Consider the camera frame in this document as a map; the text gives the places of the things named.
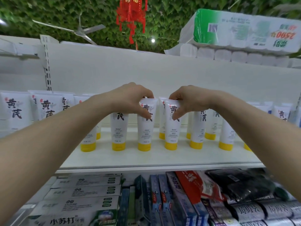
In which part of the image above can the person's right hand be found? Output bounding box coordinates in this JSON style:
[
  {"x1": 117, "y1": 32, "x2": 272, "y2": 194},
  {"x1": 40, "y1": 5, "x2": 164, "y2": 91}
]
[{"x1": 169, "y1": 85, "x2": 217, "y2": 121}]

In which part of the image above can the person's left hand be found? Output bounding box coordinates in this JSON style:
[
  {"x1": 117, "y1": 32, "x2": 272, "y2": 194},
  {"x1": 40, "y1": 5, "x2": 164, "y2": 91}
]
[{"x1": 103, "y1": 82, "x2": 155, "y2": 119}]

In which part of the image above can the white yellow-capped cream tube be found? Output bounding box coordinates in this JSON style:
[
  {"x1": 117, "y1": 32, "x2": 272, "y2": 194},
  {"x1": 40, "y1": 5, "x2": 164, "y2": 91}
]
[
  {"x1": 165, "y1": 99, "x2": 182, "y2": 151},
  {"x1": 137, "y1": 98, "x2": 157, "y2": 152}
]

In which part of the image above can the person's left forearm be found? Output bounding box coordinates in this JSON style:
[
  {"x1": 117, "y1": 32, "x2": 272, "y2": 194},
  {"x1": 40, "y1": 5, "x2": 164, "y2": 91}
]
[{"x1": 0, "y1": 93, "x2": 111, "y2": 226}]

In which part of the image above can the person's right forearm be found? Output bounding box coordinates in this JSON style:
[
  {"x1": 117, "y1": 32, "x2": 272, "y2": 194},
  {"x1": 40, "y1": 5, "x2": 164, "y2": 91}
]
[{"x1": 210, "y1": 90, "x2": 301, "y2": 203}]

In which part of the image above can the row of white cream tubes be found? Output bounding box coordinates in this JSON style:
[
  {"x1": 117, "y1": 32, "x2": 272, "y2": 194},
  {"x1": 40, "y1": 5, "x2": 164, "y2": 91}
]
[{"x1": 0, "y1": 90, "x2": 301, "y2": 152}]

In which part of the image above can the white metal shelf board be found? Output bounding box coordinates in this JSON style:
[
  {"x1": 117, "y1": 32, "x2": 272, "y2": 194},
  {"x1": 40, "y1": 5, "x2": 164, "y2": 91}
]
[{"x1": 55, "y1": 127, "x2": 266, "y2": 174}]

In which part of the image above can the red white packet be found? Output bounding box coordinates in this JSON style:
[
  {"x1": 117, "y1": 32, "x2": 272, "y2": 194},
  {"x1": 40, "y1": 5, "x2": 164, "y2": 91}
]
[{"x1": 175, "y1": 170, "x2": 224, "y2": 205}]

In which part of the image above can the dark teal toothpaste box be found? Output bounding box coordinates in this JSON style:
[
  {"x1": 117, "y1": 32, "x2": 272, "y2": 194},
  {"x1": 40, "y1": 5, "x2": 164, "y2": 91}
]
[{"x1": 134, "y1": 175, "x2": 151, "y2": 226}]

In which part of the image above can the lilac toothpaste box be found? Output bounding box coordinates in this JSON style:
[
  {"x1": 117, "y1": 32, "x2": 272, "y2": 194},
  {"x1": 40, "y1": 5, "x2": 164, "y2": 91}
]
[{"x1": 166, "y1": 172, "x2": 198, "y2": 226}]

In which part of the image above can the blue toothpaste box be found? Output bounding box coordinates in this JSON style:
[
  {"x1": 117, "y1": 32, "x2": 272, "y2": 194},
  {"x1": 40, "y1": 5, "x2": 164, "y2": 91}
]
[
  {"x1": 149, "y1": 175, "x2": 165, "y2": 226},
  {"x1": 158, "y1": 174, "x2": 175, "y2": 226}
]

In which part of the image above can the white green toothpaste box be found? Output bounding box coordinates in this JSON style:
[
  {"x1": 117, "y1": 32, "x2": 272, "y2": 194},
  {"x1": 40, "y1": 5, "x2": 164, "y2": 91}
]
[
  {"x1": 24, "y1": 209, "x2": 118, "y2": 226},
  {"x1": 50, "y1": 176, "x2": 121, "y2": 189},
  {"x1": 43, "y1": 185, "x2": 122, "y2": 201},
  {"x1": 29, "y1": 196, "x2": 119, "y2": 217}
]

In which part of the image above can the black plastic packet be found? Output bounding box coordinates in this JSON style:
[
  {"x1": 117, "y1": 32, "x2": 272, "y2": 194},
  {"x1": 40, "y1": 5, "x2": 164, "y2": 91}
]
[{"x1": 205, "y1": 168, "x2": 283, "y2": 203}]

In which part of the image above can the narrow blue box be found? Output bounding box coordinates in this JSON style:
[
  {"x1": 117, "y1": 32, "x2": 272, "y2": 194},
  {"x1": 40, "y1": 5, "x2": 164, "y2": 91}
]
[{"x1": 118, "y1": 188, "x2": 130, "y2": 226}]

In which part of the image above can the green-printed toilet paper pack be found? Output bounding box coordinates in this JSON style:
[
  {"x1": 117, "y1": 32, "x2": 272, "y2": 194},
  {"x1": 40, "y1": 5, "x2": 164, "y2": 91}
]
[{"x1": 179, "y1": 8, "x2": 301, "y2": 55}]

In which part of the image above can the grey ceiling fan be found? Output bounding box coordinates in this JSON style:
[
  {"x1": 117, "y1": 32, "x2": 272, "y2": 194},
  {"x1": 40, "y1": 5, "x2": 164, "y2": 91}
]
[{"x1": 32, "y1": 14, "x2": 107, "y2": 46}]

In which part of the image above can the red hanging tassel decoration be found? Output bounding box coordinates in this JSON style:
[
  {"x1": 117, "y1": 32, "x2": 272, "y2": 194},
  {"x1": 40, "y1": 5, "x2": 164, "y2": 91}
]
[{"x1": 116, "y1": 0, "x2": 148, "y2": 44}]

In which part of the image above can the white slotted shelf upright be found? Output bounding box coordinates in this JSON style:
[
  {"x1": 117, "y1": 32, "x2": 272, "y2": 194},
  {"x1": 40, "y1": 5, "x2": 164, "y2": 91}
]
[{"x1": 40, "y1": 35, "x2": 59, "y2": 91}]

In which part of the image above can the pile of silver toothpaste boxes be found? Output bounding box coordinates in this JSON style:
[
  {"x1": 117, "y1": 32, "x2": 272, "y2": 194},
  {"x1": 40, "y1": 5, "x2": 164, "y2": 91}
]
[{"x1": 202, "y1": 198, "x2": 301, "y2": 226}]

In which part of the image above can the green artificial leaf canopy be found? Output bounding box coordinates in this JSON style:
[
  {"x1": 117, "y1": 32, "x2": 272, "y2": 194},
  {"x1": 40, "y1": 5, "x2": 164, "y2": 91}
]
[{"x1": 0, "y1": 0, "x2": 301, "y2": 59}]

